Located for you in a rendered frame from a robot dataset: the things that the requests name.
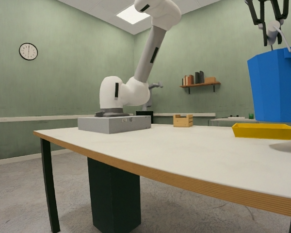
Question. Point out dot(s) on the small wooden crate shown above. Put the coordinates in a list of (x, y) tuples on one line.
[(183, 122)]

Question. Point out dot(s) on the yellow square tray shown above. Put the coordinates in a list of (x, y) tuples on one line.
[(262, 131)]

